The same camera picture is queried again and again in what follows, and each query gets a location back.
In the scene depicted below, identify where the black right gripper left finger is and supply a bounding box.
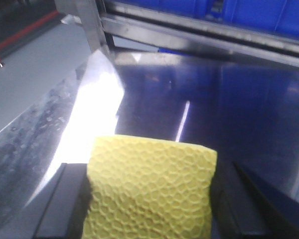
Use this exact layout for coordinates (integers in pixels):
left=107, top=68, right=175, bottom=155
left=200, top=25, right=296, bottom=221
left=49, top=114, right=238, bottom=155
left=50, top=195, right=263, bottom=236
left=33, top=163, right=93, bottom=239

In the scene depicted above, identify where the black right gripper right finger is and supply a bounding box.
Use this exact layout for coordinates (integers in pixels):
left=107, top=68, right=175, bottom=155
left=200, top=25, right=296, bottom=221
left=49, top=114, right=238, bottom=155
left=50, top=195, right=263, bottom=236
left=210, top=162, right=299, bottom=239

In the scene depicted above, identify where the yellow foam block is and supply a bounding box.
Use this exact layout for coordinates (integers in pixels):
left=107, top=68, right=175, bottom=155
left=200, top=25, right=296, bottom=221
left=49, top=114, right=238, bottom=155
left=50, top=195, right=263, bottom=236
left=82, top=135, right=217, bottom=239

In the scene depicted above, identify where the stainless steel shelf rack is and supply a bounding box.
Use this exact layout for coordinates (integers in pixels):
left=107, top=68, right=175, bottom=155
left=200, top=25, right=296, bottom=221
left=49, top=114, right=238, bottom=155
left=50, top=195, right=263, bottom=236
left=0, top=0, right=299, bottom=225

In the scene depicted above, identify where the blue plastic bin front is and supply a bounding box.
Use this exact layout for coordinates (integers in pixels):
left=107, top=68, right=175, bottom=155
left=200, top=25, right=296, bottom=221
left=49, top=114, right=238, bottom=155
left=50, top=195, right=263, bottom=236
left=114, top=0, right=299, bottom=40

